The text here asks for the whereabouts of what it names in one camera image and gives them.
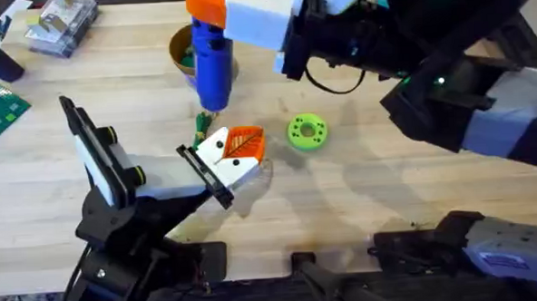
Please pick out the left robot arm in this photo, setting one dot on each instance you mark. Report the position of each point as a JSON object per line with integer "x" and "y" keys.
{"x": 117, "y": 229}

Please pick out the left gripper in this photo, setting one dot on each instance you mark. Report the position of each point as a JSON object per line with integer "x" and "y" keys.
{"x": 169, "y": 175}

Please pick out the white card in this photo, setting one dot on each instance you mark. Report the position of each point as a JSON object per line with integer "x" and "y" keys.
{"x": 6, "y": 21}

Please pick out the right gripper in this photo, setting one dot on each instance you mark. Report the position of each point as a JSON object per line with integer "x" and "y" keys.
{"x": 349, "y": 33}

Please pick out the green disc with holes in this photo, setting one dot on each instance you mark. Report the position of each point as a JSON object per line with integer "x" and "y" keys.
{"x": 297, "y": 138}

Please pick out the green vegetable toy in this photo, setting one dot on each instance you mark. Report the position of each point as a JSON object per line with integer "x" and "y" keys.
{"x": 202, "y": 126}

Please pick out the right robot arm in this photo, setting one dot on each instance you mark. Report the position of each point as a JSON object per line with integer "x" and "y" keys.
{"x": 498, "y": 108}

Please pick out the clear plastic box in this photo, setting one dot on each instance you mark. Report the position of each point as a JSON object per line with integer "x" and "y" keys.
{"x": 61, "y": 25}

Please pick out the brown round toy tub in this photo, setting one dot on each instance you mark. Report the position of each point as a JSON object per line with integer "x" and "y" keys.
{"x": 178, "y": 47}

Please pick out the black rail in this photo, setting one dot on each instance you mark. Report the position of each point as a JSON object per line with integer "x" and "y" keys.
{"x": 266, "y": 298}

